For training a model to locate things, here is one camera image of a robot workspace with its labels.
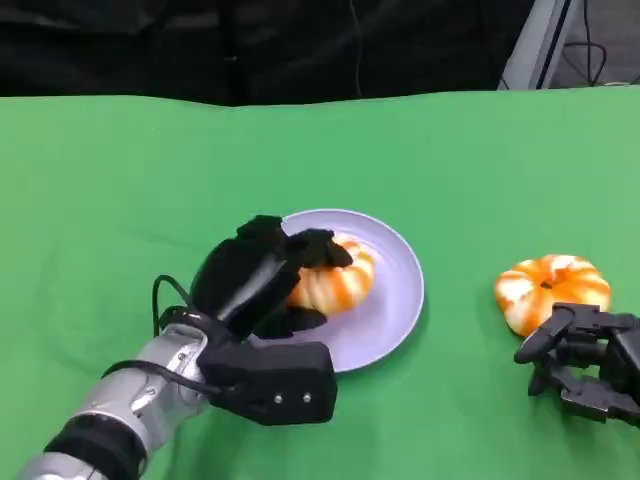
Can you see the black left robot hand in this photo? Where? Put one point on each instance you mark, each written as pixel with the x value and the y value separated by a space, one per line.
pixel 235 280

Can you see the lilac plate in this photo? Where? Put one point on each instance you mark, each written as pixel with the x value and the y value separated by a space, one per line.
pixel 390 310

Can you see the orange and white bread roll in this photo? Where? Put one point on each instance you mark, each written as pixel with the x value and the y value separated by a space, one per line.
pixel 550 280
pixel 345 285

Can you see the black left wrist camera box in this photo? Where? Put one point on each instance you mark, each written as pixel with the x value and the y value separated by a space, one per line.
pixel 280 380

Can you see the green table cloth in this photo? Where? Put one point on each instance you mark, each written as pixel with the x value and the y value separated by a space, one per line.
pixel 320 160

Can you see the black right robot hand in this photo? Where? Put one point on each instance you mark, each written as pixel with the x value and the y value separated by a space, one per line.
pixel 620 360

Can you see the grey metal frame post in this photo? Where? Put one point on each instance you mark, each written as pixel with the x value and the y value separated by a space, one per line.
pixel 542 45

